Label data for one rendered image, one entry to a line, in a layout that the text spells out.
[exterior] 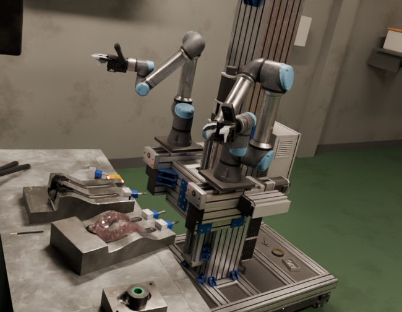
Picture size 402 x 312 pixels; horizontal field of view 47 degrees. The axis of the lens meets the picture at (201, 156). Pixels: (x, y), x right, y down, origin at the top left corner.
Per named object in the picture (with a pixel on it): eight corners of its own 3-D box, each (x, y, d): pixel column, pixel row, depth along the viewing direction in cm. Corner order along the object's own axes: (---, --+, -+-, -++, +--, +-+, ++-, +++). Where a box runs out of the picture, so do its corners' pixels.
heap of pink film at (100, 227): (128, 216, 223) (130, 202, 220) (150, 234, 212) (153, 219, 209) (80, 229, 205) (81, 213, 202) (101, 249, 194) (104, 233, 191)
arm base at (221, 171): (229, 169, 254) (233, 153, 251) (246, 181, 243) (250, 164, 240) (207, 172, 246) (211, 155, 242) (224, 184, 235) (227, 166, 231)
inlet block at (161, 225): (174, 223, 231) (175, 214, 229) (180, 228, 228) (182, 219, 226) (153, 229, 222) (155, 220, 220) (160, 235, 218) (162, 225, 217)
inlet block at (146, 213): (161, 213, 237) (162, 204, 236) (166, 218, 234) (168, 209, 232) (140, 220, 228) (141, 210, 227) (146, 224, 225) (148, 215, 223)
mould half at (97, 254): (141, 218, 235) (144, 199, 231) (174, 244, 219) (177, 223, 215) (49, 244, 201) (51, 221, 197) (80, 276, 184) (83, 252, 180)
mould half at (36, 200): (117, 192, 257) (120, 170, 252) (133, 216, 236) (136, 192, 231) (22, 197, 233) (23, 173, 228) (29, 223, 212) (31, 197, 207)
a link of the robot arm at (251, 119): (255, 132, 207) (259, 114, 204) (245, 136, 198) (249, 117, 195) (239, 126, 211) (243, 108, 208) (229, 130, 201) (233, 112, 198)
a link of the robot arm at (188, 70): (171, 122, 282) (186, 31, 262) (169, 114, 295) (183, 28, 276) (190, 124, 284) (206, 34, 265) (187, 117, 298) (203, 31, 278)
